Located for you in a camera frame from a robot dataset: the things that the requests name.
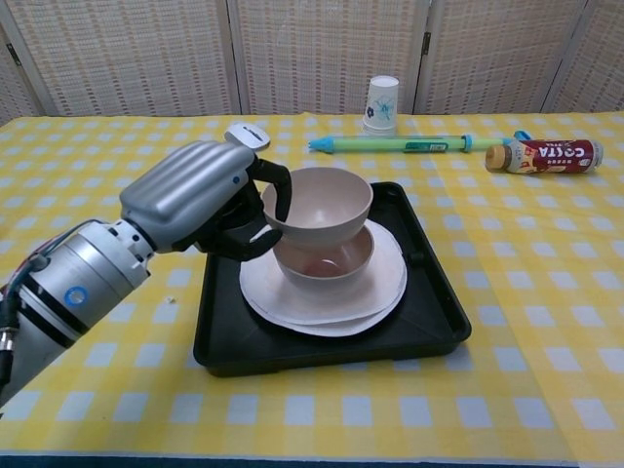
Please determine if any black square plastic tray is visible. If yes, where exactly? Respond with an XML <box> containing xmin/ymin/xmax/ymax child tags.
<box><xmin>192</xmin><ymin>181</ymin><xmax>473</xmax><ymax>379</ymax></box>

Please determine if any white computer mouse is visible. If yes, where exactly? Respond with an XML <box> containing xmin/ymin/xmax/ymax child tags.
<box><xmin>223</xmin><ymin>123</ymin><xmax>272</xmax><ymax>152</ymax></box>

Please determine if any green blue hand pump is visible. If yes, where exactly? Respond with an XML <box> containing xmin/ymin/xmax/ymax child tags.
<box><xmin>307</xmin><ymin>129</ymin><xmax>532</xmax><ymax>156</ymax></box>

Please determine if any beige bowl with pink stain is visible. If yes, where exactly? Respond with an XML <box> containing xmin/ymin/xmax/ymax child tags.
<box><xmin>272</xmin><ymin>226</ymin><xmax>376</xmax><ymax>295</ymax></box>

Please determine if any yellow white checkered tablecloth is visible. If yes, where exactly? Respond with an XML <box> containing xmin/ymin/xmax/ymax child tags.
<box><xmin>0</xmin><ymin>110</ymin><xmax>624</xmax><ymax>464</ymax></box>

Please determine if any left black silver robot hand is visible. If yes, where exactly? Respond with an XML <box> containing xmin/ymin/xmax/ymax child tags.
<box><xmin>119</xmin><ymin>139</ymin><xmax>293</xmax><ymax>261</ymax></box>

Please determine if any plain beige bowl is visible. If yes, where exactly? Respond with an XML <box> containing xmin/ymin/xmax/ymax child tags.
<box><xmin>261</xmin><ymin>167</ymin><xmax>375</xmax><ymax>245</ymax></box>

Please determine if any Costa coffee bottle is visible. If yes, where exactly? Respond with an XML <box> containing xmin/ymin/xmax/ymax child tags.
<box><xmin>485</xmin><ymin>138</ymin><xmax>605</xmax><ymax>175</ymax></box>

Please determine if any white paper plate cracked rim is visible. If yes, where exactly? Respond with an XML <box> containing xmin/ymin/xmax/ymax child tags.
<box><xmin>248</xmin><ymin>292</ymin><xmax>409</xmax><ymax>339</ymax></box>

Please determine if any white paper plate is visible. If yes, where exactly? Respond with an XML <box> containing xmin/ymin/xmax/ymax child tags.
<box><xmin>238</xmin><ymin>218</ymin><xmax>409</xmax><ymax>328</ymax></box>

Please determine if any woven folding screen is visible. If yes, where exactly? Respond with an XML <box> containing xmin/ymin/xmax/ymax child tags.
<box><xmin>0</xmin><ymin>0</ymin><xmax>624</xmax><ymax>127</ymax></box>

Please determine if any white paper cup blue flower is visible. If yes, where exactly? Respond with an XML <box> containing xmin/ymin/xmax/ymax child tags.
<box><xmin>361</xmin><ymin>75</ymin><xmax>400</xmax><ymax>137</ymax></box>

